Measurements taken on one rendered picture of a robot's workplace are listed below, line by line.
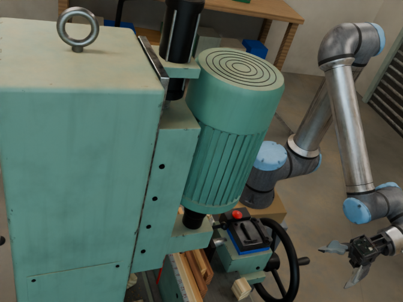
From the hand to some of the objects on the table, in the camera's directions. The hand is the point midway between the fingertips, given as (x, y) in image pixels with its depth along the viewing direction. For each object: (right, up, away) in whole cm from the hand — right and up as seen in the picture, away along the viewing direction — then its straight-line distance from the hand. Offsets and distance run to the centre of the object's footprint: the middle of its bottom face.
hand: (330, 269), depth 121 cm
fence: (-52, +7, -16) cm, 55 cm away
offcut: (-31, 0, -19) cm, 36 cm away
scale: (-50, +12, -20) cm, 55 cm away
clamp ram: (-39, +8, -11) cm, 41 cm away
